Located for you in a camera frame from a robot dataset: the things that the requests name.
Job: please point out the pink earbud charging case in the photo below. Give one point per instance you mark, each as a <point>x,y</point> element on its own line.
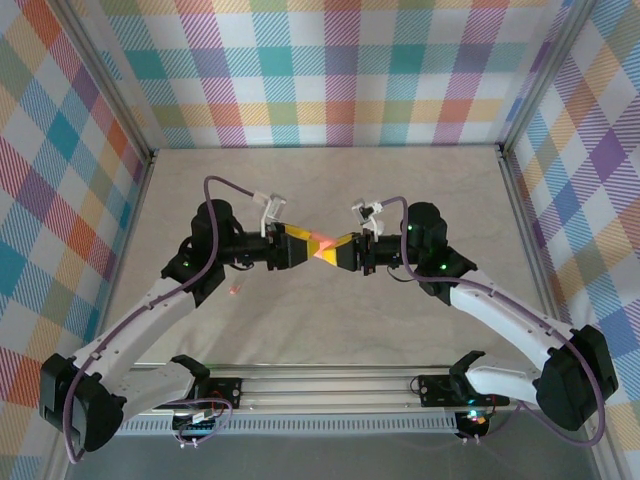
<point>325,244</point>

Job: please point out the pink earbud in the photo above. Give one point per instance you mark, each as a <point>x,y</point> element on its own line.
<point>234,289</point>

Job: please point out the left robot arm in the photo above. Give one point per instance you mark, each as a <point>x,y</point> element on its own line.
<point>135,320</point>

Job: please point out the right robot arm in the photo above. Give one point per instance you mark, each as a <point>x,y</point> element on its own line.
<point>500,310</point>

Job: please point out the left controller board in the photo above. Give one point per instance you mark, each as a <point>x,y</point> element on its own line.
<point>197,425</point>

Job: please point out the controller board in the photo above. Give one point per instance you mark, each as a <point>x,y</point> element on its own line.
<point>472,417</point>
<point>197,425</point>

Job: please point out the right controller board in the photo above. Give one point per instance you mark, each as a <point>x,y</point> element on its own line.
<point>472,417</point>

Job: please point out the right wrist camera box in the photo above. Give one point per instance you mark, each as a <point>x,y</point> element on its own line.
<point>367,212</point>

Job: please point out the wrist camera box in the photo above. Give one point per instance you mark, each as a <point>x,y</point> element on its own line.
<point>272,205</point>
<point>367,212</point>

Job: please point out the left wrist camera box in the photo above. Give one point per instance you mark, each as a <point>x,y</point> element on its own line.
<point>272,205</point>

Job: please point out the right aluminium table side rail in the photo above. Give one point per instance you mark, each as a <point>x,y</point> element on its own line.
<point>526,220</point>

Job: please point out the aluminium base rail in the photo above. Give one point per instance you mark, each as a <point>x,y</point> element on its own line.
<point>325,390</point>

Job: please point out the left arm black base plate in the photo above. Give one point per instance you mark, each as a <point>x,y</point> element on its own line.
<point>227,392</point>

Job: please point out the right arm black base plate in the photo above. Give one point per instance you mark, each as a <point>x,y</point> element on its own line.
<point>435,390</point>

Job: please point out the left aluminium frame post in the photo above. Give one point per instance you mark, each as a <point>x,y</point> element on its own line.
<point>106,75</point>

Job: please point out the aluminium frame post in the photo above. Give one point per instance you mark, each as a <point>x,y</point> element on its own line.
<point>106,75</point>
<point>542,75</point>

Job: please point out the right aluminium frame post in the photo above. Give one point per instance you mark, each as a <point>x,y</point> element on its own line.
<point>542,75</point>

